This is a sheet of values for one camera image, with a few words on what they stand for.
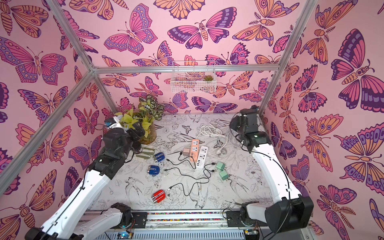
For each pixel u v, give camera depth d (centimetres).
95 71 92
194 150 97
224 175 87
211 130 109
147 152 99
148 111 92
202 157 93
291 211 38
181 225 73
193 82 106
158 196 79
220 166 90
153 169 88
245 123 57
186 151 98
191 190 83
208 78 93
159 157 94
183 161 94
